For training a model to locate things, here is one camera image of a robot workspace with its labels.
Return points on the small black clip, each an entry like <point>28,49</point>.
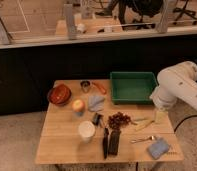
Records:
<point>98,119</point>

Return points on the wooden table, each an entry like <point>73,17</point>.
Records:
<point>60,142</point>

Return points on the red-brown bowl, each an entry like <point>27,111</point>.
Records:
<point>59,95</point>

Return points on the metal spoon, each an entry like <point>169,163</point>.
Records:
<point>153,137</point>

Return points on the light blue cloth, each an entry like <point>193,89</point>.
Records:
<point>95,103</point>

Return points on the small metal cup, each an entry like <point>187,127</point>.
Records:
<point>85,86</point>

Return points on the black office chair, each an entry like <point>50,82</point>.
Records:
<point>184,10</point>

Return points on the white paper cup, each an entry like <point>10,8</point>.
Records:
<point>86,130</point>

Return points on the green plastic tray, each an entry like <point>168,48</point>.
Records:
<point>132,87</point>

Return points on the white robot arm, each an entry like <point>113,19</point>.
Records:
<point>175,82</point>

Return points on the red yellow apple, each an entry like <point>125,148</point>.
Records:
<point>78,105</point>

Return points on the black knife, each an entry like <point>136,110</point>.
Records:
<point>105,142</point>

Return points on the blue sponge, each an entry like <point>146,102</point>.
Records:
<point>158,148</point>

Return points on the bunch of dark grapes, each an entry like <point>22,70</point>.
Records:
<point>118,120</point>

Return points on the black rectangular remote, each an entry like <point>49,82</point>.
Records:
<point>114,142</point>

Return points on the orange pepper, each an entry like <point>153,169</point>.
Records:
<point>100,87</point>

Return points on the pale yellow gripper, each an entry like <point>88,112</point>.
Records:
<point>160,114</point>

